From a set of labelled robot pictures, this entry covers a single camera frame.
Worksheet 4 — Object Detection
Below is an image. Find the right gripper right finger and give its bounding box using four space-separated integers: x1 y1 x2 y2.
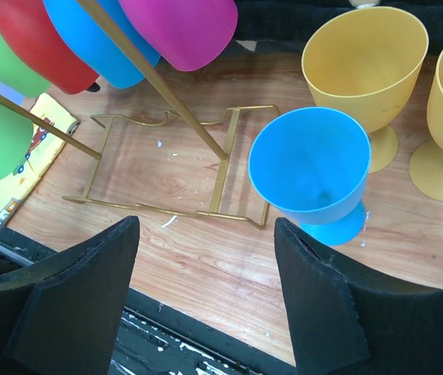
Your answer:
274 217 443 374

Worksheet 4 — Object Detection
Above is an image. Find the blue wine glass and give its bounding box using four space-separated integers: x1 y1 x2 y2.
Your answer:
44 0 161 89
248 107 371 246

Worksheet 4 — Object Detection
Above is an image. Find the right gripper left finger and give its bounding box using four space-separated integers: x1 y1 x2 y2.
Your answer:
0 216 140 374

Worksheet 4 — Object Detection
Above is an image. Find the yellow truck print cloth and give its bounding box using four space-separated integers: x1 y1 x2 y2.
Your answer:
0 94 80 230

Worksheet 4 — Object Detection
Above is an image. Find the black floral pillow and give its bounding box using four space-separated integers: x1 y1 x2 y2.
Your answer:
234 1 443 55

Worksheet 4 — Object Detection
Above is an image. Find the magenta wine glass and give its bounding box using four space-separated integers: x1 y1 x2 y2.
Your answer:
120 0 238 72

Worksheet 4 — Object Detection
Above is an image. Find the blue wine glass back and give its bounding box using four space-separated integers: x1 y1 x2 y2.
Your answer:
44 0 161 89

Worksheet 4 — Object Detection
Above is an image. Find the gold wire glass rack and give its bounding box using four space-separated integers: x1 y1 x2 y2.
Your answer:
0 0 283 231

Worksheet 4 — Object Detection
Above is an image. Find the red wine glass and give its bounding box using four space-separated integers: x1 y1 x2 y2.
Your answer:
0 0 100 95

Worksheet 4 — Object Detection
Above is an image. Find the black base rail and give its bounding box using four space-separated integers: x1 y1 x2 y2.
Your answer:
0 210 296 375

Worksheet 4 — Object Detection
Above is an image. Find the blue wine glass front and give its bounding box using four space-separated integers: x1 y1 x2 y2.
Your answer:
248 107 371 246

